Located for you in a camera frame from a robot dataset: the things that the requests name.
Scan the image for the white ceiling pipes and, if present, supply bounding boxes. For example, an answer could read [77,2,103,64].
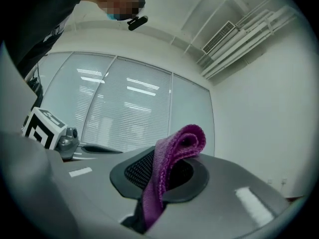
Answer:
[196,5,301,81]

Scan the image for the person's head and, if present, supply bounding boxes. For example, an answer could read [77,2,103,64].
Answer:
[98,0,146,22]

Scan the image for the white ceiling air vent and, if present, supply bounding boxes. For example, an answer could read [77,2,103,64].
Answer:
[201,20,236,55]

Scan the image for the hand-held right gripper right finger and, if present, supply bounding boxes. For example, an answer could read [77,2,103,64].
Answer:
[45,145,290,239]

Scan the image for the glass panel with blinds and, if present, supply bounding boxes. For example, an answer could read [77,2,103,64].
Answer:
[37,52,117,144]
[81,56,173,154]
[168,74,215,157]

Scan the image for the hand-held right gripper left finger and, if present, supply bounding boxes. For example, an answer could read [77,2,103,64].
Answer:
[0,130,84,239]

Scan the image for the person's black shirt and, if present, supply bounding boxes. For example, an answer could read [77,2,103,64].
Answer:
[4,0,107,80]

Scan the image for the black cable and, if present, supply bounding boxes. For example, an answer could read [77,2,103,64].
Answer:
[26,63,45,102]

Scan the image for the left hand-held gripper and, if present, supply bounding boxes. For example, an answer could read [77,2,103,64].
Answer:
[21,107,123,159]

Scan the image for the black head camera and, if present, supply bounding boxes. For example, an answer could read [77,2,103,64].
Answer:
[127,15,149,31]

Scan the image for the purple cloth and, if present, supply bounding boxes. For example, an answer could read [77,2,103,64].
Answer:
[141,124,207,232]

